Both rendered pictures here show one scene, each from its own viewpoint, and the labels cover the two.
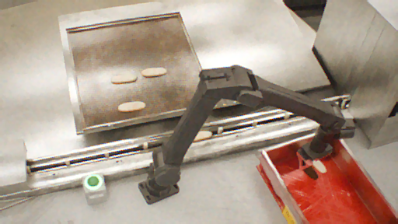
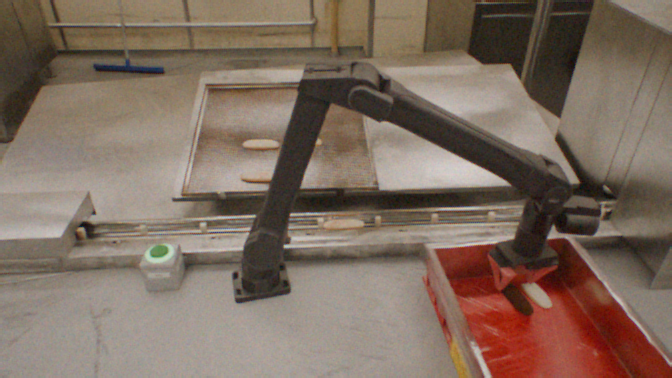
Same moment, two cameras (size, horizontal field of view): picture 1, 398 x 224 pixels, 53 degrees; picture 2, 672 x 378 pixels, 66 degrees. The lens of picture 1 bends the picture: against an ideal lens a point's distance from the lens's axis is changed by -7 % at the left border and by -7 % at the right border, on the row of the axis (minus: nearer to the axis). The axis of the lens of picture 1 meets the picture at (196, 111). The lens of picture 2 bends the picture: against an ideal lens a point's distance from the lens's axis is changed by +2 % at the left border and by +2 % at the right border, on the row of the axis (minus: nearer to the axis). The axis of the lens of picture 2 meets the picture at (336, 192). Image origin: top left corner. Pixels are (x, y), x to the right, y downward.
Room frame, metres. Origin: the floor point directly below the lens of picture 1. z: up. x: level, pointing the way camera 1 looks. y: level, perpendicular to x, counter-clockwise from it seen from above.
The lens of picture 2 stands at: (0.06, -0.33, 1.61)
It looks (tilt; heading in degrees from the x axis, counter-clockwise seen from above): 34 degrees down; 20
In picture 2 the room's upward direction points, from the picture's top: straight up
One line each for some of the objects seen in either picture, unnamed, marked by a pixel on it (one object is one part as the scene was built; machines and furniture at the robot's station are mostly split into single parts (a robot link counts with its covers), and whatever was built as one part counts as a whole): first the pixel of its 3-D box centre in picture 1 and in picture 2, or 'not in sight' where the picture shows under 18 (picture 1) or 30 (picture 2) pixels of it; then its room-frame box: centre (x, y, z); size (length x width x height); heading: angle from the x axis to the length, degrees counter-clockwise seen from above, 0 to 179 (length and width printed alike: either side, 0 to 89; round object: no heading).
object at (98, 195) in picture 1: (95, 190); (164, 271); (0.71, 0.30, 0.84); 0.08 x 0.08 x 0.11; 23
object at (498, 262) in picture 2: (307, 159); (509, 270); (0.88, -0.40, 0.91); 0.07 x 0.07 x 0.09; 38
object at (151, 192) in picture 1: (158, 182); (259, 271); (0.76, 0.10, 0.86); 0.12 x 0.09 x 0.08; 124
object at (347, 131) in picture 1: (339, 124); (565, 203); (0.91, -0.47, 1.07); 0.11 x 0.09 x 0.12; 105
